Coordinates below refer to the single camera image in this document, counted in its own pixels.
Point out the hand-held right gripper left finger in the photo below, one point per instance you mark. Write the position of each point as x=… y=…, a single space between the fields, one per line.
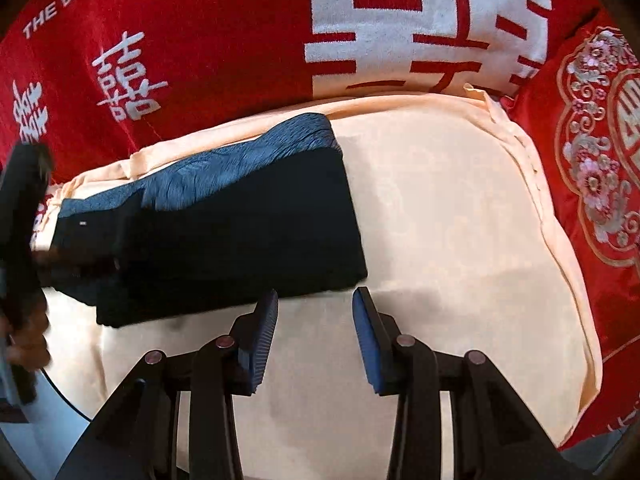
x=262 y=335

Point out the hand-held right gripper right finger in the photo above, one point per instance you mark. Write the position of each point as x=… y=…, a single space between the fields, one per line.
x=367 y=342

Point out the black pants with blue trim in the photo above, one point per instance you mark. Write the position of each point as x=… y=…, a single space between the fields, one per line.
x=225 y=235

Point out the person's left hand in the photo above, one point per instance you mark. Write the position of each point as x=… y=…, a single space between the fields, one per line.
x=30 y=352

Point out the cream cloth sheet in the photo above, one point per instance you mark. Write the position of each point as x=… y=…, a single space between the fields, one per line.
x=450 y=260

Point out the red printed blanket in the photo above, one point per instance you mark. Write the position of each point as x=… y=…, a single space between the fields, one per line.
x=210 y=50

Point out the red embroidered pillow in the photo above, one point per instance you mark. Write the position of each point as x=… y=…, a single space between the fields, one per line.
x=590 y=170

